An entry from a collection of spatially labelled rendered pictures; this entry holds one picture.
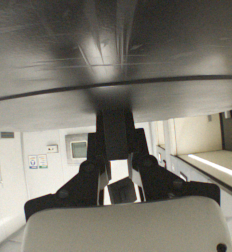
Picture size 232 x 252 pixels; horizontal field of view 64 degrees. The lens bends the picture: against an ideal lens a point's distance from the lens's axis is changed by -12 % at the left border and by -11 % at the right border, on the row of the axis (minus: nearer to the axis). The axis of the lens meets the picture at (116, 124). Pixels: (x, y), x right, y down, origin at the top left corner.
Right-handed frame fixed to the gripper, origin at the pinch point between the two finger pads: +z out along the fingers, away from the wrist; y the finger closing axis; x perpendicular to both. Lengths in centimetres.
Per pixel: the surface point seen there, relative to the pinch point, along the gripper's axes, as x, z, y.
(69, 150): -311, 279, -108
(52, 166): -348, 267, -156
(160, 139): -221, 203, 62
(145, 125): -283, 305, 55
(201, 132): -108, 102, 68
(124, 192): -155, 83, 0
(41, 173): -361, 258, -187
